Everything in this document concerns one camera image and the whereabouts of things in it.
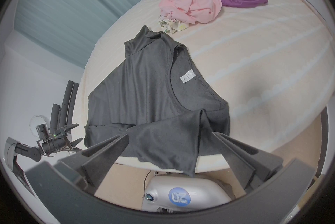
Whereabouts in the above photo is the pink garment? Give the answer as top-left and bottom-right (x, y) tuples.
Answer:
(160, 0), (223, 25)

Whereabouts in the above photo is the black T-shirt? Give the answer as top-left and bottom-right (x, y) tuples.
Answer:
(84, 25), (231, 177)

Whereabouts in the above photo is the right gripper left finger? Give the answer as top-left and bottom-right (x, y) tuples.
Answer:
(56, 133), (130, 193)

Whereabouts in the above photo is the white printed garment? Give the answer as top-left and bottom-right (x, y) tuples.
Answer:
(157, 15), (189, 35)

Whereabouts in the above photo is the bed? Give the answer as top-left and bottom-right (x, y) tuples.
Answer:
(79, 0), (335, 174)

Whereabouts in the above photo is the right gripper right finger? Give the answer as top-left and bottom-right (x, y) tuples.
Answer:
(211, 132), (284, 190)

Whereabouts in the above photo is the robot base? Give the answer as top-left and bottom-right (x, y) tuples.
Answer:
(141, 173), (233, 214)

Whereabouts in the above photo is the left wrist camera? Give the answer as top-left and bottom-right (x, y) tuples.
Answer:
(35, 125), (50, 141)

